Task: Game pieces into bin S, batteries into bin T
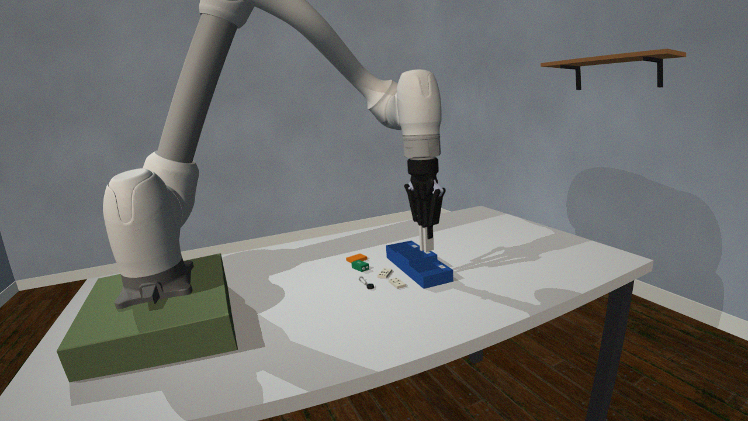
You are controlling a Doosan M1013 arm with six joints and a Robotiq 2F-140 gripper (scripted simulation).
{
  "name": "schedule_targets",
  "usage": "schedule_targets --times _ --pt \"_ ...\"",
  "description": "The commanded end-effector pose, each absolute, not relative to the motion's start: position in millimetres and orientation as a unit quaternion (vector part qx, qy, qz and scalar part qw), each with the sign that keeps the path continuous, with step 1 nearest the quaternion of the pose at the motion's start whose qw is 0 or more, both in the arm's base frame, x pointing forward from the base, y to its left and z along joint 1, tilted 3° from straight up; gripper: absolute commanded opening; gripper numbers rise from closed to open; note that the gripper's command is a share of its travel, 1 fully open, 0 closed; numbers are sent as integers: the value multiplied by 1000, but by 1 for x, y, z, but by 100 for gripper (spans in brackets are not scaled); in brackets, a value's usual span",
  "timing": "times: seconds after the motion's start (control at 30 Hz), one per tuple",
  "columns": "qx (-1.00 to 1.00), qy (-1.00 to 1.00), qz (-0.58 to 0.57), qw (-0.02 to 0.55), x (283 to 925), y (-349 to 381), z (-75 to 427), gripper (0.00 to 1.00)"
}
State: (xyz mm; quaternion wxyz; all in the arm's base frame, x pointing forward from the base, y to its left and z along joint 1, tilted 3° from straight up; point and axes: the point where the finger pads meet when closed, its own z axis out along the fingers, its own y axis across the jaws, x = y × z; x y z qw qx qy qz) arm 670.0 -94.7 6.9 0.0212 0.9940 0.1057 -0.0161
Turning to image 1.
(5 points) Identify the orange flat square pad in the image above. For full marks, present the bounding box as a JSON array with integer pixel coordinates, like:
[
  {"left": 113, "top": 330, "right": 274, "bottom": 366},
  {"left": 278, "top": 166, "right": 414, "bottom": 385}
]
[{"left": 346, "top": 254, "right": 368, "bottom": 263}]

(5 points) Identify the green battery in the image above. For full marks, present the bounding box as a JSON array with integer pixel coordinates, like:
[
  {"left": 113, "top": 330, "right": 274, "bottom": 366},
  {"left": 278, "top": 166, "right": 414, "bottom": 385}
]
[{"left": 351, "top": 260, "right": 369, "bottom": 272}]

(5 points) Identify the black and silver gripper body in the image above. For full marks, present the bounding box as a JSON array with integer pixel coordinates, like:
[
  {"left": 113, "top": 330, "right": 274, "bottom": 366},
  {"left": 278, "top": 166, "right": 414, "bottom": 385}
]
[{"left": 407, "top": 158, "right": 439, "bottom": 196}]

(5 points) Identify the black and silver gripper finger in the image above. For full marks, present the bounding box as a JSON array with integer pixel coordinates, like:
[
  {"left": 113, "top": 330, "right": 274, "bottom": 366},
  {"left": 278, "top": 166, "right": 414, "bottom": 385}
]
[
  {"left": 420, "top": 180, "right": 446, "bottom": 252},
  {"left": 404, "top": 181, "right": 424, "bottom": 251}
]

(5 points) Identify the blue rack of bins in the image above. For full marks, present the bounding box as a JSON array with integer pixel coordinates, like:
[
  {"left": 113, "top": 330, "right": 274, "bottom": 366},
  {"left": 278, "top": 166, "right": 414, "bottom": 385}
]
[{"left": 386, "top": 240, "right": 453, "bottom": 289}]

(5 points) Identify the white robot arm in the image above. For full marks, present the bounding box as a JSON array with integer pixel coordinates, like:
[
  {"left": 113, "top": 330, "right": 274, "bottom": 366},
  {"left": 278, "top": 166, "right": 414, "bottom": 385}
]
[{"left": 103, "top": 0, "right": 442, "bottom": 309}]

